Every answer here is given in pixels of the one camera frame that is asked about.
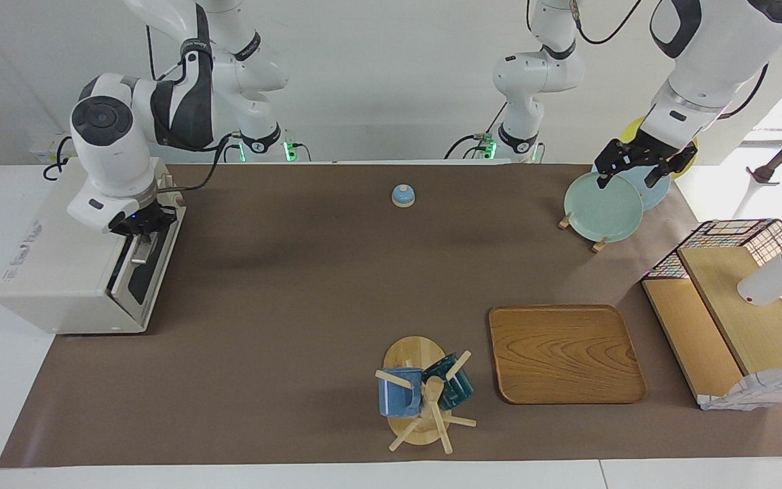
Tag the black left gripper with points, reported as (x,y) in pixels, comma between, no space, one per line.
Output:
(656,148)

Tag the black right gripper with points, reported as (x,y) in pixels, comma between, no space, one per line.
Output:
(140,219)

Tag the glass toaster oven door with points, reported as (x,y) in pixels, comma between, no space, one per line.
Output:
(153,272)

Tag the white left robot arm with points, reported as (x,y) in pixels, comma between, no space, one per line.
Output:
(717,61)

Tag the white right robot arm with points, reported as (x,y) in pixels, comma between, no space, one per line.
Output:
(113,149)

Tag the cream toaster oven body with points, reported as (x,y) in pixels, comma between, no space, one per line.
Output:
(58,272)

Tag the large light blue plate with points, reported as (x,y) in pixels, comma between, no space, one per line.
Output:
(652,197)

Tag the yellow plate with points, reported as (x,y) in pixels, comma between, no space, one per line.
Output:
(686,163)

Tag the pale green plate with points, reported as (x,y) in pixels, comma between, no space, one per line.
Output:
(601,210)

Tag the wooden plate rack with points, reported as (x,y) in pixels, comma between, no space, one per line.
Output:
(599,244)

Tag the white power strip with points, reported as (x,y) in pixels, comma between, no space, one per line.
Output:
(41,146)

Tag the brown table mat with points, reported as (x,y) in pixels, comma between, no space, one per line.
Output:
(282,305)

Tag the white plastic bottle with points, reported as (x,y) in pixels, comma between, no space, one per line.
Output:
(771,282)

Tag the wooden step shelf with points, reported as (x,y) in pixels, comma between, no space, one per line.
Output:
(751,326)

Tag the wooden serving tray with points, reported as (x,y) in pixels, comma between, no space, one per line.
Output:
(564,353)

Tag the small blue call bell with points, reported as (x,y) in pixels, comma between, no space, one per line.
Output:
(402,197)

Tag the white patterned cloth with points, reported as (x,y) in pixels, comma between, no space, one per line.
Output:
(757,390)

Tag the wooden mug tree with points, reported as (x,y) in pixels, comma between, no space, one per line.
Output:
(413,353)

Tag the dark green ceramic mug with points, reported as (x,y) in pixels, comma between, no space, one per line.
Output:
(455,390)

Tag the blue ceramic mug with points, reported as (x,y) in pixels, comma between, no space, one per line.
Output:
(396,397)

